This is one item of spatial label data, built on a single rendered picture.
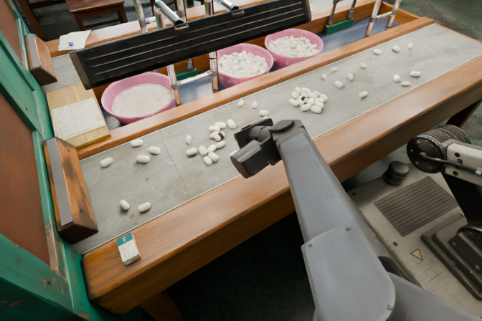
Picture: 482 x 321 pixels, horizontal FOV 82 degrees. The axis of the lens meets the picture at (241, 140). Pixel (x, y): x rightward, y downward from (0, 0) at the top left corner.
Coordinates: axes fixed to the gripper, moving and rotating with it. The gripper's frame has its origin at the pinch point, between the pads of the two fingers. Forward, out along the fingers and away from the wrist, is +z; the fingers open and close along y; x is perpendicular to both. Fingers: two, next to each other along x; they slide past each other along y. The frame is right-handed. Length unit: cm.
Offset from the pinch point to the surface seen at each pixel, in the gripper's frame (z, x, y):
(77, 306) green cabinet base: -11.8, 13.7, 46.3
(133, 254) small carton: -4.7, 13.0, 35.3
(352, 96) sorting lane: 13, 6, -52
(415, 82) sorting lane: 9, 11, -81
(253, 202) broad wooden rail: -4.4, 16.2, 5.3
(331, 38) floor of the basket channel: 54, -18, -87
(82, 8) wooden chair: 196, -110, 20
